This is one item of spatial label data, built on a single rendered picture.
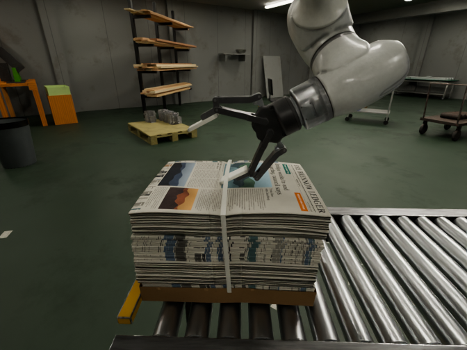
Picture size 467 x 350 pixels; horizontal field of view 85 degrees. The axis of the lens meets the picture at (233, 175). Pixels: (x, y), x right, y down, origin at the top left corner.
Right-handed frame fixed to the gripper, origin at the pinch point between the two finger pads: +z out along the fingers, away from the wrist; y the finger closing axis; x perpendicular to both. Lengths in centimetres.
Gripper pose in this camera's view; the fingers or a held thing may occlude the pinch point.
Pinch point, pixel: (209, 154)
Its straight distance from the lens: 56.9
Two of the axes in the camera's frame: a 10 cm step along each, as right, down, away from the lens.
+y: 4.6, 8.2, 3.4
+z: -8.8, 4.1, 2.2
